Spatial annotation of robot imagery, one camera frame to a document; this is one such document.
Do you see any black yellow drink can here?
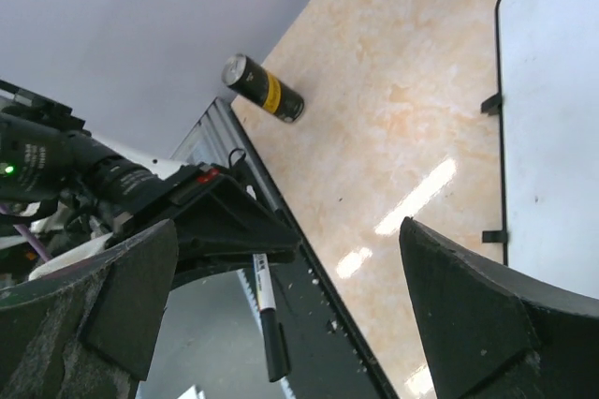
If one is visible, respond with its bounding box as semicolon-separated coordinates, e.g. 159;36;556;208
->
221;53;305;123

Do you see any white whiteboard black frame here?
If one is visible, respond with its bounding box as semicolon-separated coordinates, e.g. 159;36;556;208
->
480;0;598;298

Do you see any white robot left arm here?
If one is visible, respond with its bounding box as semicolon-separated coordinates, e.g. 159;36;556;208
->
1;82;300;286

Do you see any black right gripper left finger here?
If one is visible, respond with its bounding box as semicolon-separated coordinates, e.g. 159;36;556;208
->
1;220;177;398

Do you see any black white marker pen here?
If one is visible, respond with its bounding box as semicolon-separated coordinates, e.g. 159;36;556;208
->
253;254;290;383

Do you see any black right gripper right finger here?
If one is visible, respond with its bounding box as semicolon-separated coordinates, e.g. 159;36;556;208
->
399;217;598;398

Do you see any aluminium frame rail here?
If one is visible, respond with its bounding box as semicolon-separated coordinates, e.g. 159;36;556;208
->
171;97;245;168

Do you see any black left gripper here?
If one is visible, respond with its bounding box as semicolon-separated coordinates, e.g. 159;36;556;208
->
66;136;300;280

